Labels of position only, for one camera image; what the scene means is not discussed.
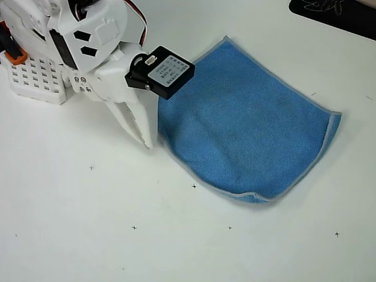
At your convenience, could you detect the blue microfibre cloth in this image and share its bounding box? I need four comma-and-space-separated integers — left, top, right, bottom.
157, 35, 343, 206

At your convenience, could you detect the black mat with drawing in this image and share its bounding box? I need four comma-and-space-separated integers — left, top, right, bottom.
288, 0, 376, 42

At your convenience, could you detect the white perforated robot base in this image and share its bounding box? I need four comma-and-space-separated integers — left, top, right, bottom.
0, 52, 70, 106

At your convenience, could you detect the black camera box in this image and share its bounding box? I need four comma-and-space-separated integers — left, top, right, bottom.
125, 45, 196, 100

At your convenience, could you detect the orange and black clamp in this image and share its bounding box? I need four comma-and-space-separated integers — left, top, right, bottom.
0, 22, 27, 65

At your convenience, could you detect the red black servo cable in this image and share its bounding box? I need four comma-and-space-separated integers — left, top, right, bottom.
126, 0, 148, 48

